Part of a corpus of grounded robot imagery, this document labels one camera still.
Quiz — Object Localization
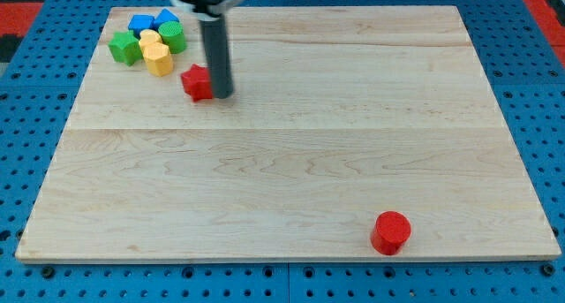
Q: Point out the wooden board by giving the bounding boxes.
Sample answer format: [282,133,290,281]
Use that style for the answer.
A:
[15,5,561,264]

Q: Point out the red star block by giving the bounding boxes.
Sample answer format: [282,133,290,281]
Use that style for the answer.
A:
[180,64,214,102]

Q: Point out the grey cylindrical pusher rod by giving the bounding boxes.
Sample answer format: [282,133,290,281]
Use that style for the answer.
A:
[200,15,234,99]

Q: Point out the red cylinder block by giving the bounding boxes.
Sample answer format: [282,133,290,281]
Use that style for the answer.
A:
[370,211,411,255]

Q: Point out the yellow hexagon block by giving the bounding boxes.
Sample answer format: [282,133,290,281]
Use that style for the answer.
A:
[143,42,174,77]

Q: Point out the green cylinder block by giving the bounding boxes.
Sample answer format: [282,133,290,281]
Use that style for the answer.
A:
[158,21,187,54]

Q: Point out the blue triangle block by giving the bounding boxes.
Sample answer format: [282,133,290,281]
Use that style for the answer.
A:
[152,8,179,31]

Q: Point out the green star block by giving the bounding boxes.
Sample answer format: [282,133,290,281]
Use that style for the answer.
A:
[108,30,143,66]

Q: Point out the blue cube block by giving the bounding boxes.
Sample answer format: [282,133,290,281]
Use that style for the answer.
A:
[128,14,154,38]

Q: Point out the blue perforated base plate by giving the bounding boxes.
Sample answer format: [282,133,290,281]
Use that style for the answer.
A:
[1,0,564,302]

